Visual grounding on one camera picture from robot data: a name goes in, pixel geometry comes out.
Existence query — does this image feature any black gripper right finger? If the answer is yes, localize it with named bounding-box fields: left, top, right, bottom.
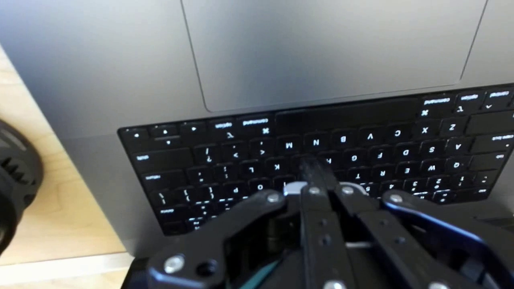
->
left=300, top=155, right=514, bottom=289

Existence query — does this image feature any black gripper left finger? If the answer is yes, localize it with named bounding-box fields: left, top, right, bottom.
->
left=126, top=189, right=287, bottom=289

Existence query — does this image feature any grey laptop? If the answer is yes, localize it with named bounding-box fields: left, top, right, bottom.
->
left=0, top=0, right=514, bottom=255

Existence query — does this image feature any dark patterned mug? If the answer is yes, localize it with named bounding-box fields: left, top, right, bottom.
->
left=0, top=122, right=43, bottom=253

